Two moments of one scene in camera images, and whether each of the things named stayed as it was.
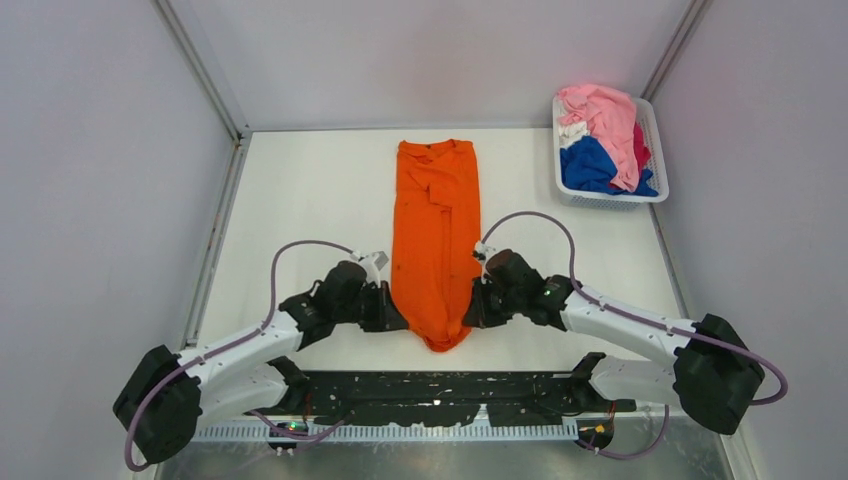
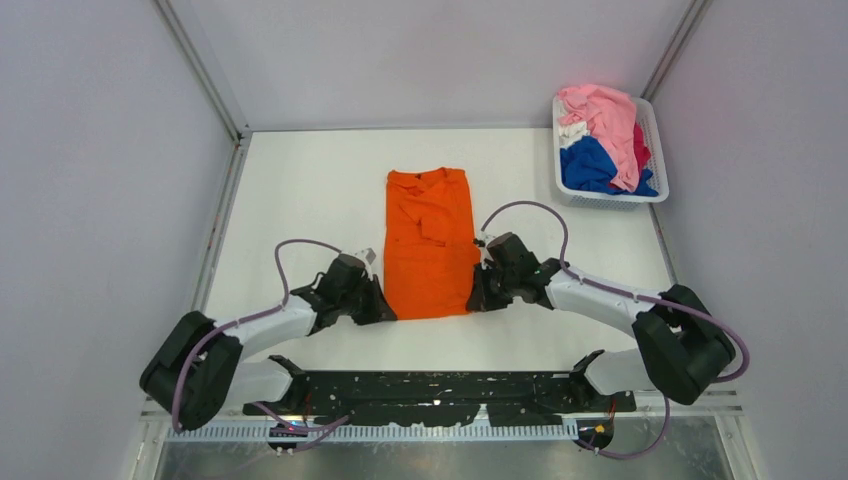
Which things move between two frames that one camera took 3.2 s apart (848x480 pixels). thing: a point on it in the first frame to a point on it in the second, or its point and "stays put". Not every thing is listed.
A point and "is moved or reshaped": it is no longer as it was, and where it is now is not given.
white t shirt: (569, 133) stays put
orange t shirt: (436, 225) is moved or reshaped
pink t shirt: (609, 116) stays put
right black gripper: (480, 314) to (481, 299)
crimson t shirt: (642, 152) stays put
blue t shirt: (586, 166) stays put
